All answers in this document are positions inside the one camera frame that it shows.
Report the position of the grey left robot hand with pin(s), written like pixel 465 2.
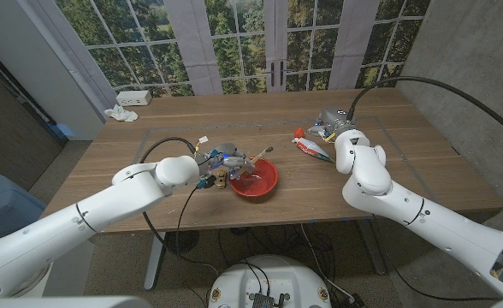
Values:
pixel 226 160

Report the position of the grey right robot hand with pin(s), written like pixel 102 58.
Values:
pixel 333 120

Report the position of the white toothpaste tube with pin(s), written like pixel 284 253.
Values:
pixel 313 149

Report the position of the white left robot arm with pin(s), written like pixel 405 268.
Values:
pixel 84 218

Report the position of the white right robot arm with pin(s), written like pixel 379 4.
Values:
pixel 427 214

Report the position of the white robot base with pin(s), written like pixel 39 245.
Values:
pixel 273 278

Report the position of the yellow toy car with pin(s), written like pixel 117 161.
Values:
pixel 221 177

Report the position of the red toy strawberry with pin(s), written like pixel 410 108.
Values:
pixel 299 132

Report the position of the red bowl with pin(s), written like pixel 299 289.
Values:
pixel 258 181

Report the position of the black round floor fan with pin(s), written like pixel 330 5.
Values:
pixel 182 242

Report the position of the white power strip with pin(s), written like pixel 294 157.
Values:
pixel 134 98

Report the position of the crumpled white tissue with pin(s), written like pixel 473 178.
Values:
pixel 121 113

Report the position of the printed window backdrop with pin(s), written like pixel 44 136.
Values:
pixel 191 43

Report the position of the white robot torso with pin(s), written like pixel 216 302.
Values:
pixel 63 303

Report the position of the blue grey bin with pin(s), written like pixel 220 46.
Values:
pixel 3 201

